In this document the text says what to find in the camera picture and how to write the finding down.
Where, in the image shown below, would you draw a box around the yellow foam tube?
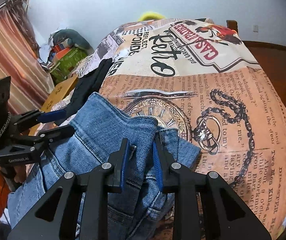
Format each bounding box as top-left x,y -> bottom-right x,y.
138,11 -> 166,22

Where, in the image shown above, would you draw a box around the pink striped curtain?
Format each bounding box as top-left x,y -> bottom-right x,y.
0,0 -> 54,114

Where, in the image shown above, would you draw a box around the printed newspaper-pattern bedspread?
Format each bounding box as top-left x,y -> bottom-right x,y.
73,20 -> 286,239

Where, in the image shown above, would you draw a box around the wooden bed frame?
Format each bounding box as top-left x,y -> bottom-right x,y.
226,20 -> 238,33

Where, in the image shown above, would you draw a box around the blue denim jeans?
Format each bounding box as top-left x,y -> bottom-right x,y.
8,93 -> 200,239

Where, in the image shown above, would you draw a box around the black folded garment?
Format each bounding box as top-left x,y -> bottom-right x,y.
55,58 -> 113,126

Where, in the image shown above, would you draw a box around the person's left hand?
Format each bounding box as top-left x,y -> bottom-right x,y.
0,165 -> 27,183

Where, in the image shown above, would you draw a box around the wooden lap desk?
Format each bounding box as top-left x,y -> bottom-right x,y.
29,75 -> 78,136

